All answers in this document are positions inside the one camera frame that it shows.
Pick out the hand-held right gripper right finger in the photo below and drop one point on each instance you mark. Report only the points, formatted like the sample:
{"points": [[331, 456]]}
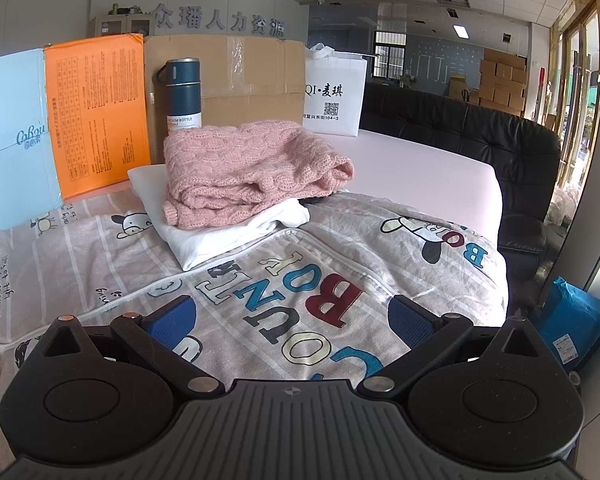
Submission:
{"points": [[412, 322]]}

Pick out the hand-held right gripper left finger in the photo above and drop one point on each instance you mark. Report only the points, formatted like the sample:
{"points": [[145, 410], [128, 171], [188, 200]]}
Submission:
{"points": [[172, 321]]}

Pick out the pink knitted sweater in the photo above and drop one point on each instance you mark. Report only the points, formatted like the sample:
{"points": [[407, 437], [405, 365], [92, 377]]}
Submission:
{"points": [[250, 170]]}

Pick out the white folded garment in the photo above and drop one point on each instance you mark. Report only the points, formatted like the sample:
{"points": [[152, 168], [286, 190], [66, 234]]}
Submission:
{"points": [[215, 242]]}

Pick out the cartoon printed blanket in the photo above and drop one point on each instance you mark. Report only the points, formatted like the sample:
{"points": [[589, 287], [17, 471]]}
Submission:
{"points": [[280, 270]]}

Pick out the pale pink mattress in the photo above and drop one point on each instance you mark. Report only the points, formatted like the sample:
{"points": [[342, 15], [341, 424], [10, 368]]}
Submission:
{"points": [[420, 170]]}

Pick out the blue plastic package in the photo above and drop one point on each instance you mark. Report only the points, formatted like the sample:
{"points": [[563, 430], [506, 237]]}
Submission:
{"points": [[575, 320]]}

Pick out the pile of white sacks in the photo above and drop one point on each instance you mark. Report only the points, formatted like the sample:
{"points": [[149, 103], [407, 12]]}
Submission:
{"points": [[567, 205]]}

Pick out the black leather sofa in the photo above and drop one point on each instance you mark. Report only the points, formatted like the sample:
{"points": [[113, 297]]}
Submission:
{"points": [[480, 130]]}

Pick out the orange printed cardboard box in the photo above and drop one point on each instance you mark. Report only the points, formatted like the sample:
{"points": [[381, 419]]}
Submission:
{"points": [[100, 110]]}

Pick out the dark blue vacuum bottle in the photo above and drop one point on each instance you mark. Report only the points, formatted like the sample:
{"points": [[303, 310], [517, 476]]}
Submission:
{"points": [[182, 95]]}

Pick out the white tote bag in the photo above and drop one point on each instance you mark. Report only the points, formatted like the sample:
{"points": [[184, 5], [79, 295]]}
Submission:
{"points": [[335, 90]]}

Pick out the brown cardboard box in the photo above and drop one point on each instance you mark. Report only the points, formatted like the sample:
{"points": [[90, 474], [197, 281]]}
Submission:
{"points": [[260, 90]]}

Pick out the stack of brown cartons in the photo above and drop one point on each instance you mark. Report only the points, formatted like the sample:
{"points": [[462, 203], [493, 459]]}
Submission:
{"points": [[502, 82]]}

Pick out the grey glass-door cabinet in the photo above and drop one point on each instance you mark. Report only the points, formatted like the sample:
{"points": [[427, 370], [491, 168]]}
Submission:
{"points": [[122, 25]]}

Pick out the grey wall lettering sign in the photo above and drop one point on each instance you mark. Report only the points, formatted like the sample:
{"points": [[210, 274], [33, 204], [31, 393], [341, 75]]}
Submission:
{"points": [[220, 20]]}

